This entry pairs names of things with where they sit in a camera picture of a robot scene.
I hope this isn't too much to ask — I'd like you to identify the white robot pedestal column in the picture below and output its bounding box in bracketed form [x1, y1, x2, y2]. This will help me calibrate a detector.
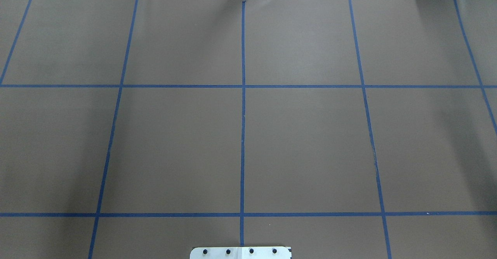
[189, 246, 292, 259]

